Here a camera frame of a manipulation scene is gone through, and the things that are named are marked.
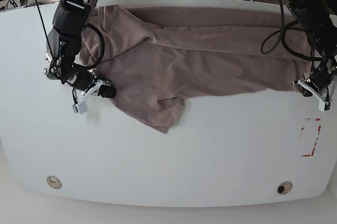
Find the mauve pink T-shirt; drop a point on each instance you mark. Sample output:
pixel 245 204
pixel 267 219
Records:
pixel 158 57

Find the right table cable grommet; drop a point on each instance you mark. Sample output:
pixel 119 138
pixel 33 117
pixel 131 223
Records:
pixel 284 188

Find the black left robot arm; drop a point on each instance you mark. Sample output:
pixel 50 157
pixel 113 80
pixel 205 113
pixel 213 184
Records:
pixel 314 18

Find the table cable grommet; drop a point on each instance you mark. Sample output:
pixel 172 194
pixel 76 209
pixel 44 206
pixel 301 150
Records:
pixel 54 182
pixel 284 188

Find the red tape rectangle marking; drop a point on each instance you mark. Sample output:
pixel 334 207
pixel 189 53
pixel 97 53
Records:
pixel 309 136

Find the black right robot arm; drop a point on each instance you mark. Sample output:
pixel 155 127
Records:
pixel 63 44

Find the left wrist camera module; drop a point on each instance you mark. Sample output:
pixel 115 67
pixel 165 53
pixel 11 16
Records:
pixel 324 105

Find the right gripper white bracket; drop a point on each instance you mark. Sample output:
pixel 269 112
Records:
pixel 84 81

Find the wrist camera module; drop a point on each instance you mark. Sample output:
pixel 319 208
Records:
pixel 79 108
pixel 324 105

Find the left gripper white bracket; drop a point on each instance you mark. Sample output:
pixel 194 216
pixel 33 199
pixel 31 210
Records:
pixel 316 84

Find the left table cable grommet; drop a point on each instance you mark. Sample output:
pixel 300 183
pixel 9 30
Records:
pixel 54 182

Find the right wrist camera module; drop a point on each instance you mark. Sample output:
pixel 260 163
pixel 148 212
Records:
pixel 79 108

